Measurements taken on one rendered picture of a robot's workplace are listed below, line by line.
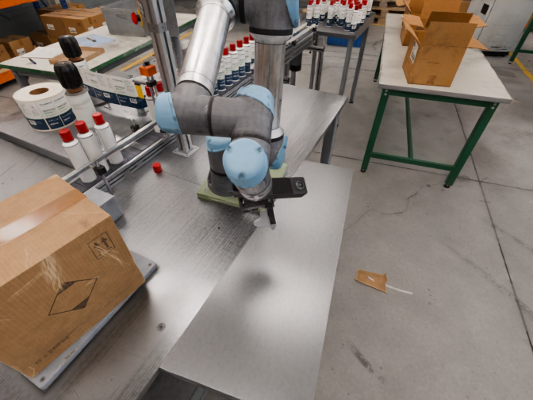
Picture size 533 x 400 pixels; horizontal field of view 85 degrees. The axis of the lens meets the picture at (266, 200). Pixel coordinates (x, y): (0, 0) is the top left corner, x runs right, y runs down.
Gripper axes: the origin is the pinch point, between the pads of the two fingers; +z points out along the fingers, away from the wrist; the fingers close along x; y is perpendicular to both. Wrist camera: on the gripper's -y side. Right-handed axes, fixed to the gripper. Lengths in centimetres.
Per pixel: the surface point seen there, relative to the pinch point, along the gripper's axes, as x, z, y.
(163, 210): -8.1, 18.0, 39.5
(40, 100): -67, 22, 92
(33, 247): 7, -28, 46
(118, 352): 32, -7, 42
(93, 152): -32, 11, 61
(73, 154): -29, 5, 64
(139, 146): -41, 30, 53
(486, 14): -302, 307, -345
